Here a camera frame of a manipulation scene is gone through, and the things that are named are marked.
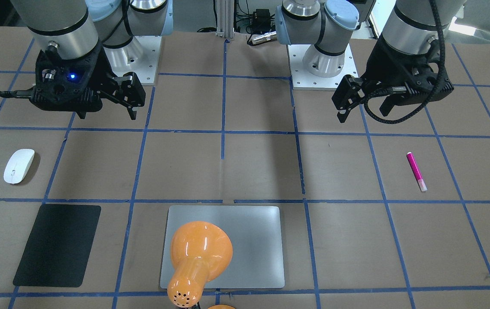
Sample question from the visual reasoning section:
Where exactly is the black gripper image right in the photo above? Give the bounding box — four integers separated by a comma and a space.
332, 36, 440, 123

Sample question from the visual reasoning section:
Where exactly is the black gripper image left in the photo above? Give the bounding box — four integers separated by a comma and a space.
30, 41, 146, 121

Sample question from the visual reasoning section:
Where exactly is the pink pen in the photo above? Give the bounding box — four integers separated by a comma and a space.
406, 152, 428, 192

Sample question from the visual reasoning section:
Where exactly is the white computer mouse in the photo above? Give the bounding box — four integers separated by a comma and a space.
3, 148, 35, 185

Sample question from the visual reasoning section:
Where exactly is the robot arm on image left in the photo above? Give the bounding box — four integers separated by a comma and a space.
0, 0, 173, 120

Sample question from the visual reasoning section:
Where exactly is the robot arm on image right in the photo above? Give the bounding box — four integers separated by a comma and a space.
275, 0, 463, 124

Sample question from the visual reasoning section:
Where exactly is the silver notebook laptop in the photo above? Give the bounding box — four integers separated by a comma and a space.
160, 205, 285, 289

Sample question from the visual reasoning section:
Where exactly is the black mousepad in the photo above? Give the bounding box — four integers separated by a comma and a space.
13, 203, 101, 288

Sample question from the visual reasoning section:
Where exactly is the silver metal cylinder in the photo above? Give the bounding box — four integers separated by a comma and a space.
247, 31, 277, 46

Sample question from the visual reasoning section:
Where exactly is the black power adapter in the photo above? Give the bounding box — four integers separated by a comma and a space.
253, 9, 271, 20

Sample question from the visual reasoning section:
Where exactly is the orange desk lamp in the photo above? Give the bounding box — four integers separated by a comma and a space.
167, 221, 233, 309

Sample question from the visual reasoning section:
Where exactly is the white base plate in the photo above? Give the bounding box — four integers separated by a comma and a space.
288, 45, 358, 91
104, 36, 163, 86

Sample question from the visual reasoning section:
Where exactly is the aluminium frame post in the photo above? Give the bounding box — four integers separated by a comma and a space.
215, 0, 235, 41

